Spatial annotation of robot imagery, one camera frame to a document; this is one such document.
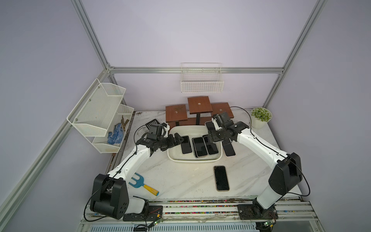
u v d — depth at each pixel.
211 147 1.10
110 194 0.41
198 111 0.91
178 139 0.75
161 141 0.69
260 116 0.98
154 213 0.73
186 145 0.98
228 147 0.98
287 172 0.44
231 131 0.59
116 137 0.88
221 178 0.84
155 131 0.65
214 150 1.07
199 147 1.06
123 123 0.95
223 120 0.65
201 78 0.95
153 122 1.11
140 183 0.84
